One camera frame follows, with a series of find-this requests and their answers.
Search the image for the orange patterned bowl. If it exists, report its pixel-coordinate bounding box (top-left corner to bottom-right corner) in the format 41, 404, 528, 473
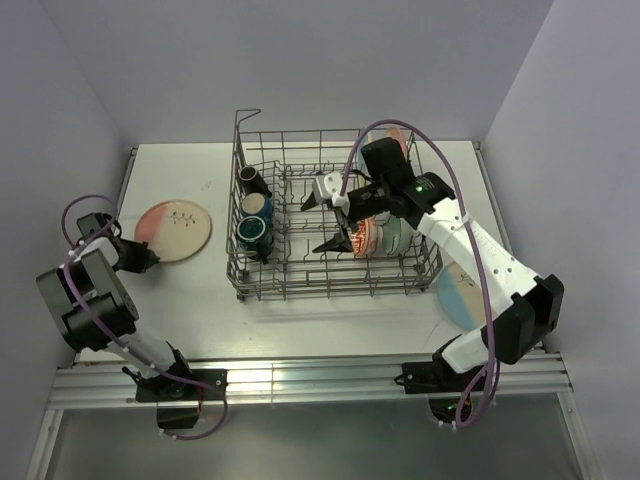
350, 217, 379, 258

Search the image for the light green bowl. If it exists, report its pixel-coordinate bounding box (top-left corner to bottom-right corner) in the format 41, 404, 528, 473
382, 216, 414, 256

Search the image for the dark blue mug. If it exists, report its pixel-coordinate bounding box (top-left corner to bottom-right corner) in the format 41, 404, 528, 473
240, 192, 273, 222

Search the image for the dark green mug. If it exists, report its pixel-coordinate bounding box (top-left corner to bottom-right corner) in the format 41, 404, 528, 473
236, 215, 274, 264

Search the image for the pink and cream plate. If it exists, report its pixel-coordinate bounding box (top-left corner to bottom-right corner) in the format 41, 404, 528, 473
382, 127, 409, 158

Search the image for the blue and cream plate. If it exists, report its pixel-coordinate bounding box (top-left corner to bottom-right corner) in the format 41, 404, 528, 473
352, 144, 368, 173

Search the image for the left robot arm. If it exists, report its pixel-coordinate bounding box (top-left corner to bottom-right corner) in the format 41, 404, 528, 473
36, 213, 197, 401

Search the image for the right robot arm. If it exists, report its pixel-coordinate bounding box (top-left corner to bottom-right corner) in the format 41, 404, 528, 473
302, 137, 565, 392

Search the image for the grey wire dish rack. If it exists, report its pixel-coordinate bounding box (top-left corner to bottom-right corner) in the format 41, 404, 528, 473
226, 109, 443, 301

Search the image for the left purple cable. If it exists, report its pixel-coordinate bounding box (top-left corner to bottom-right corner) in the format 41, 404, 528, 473
60, 194, 229, 441

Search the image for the aluminium rail frame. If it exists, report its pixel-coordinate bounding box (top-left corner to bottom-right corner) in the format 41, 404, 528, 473
28, 143, 598, 479

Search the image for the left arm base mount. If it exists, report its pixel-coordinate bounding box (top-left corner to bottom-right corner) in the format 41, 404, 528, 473
123, 368, 227, 431

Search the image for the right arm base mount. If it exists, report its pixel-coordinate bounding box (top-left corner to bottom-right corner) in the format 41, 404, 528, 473
393, 360, 481, 427

